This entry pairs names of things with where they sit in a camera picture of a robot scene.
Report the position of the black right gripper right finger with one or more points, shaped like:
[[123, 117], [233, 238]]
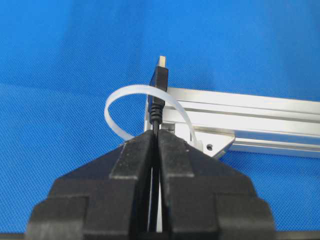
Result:
[[205, 199]]

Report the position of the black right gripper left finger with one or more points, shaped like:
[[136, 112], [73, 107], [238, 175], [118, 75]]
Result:
[[105, 199]]

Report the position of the blue table cloth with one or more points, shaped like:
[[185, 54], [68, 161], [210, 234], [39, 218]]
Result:
[[61, 59]]

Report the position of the aluminium extrusion frame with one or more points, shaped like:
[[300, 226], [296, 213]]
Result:
[[249, 123]]

